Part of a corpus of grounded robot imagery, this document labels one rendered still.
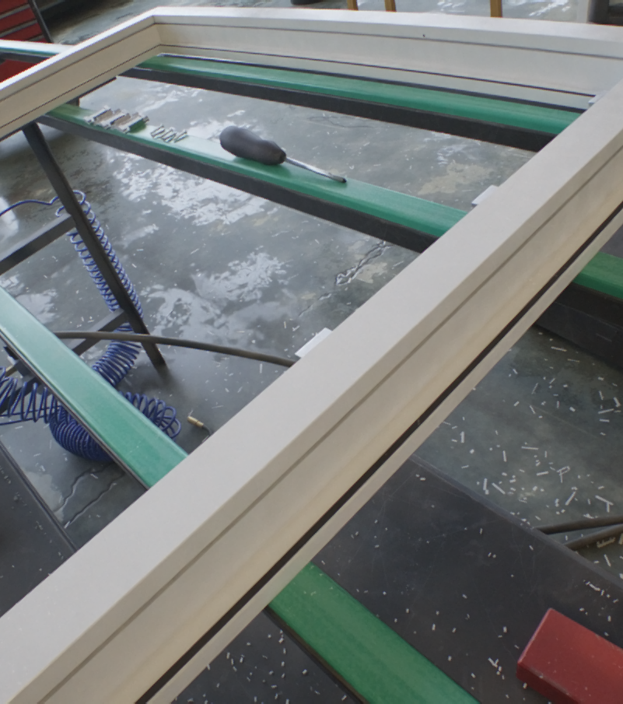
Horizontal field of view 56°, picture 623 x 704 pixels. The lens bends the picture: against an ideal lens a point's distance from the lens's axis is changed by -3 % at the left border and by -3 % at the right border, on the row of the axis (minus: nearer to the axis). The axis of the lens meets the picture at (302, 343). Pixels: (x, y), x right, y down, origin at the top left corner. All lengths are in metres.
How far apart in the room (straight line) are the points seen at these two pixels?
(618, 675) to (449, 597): 0.16
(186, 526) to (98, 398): 0.23
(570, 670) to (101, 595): 0.40
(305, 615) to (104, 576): 0.11
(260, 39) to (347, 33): 0.20
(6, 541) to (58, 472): 0.93
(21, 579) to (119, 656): 0.50
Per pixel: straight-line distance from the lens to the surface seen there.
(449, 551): 0.67
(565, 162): 0.52
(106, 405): 0.51
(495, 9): 3.53
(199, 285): 2.15
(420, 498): 0.70
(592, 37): 0.77
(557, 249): 0.52
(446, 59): 0.87
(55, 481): 1.78
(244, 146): 0.76
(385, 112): 0.88
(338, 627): 0.35
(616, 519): 1.31
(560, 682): 0.58
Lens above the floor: 1.19
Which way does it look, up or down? 42 degrees down
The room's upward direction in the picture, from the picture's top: 18 degrees counter-clockwise
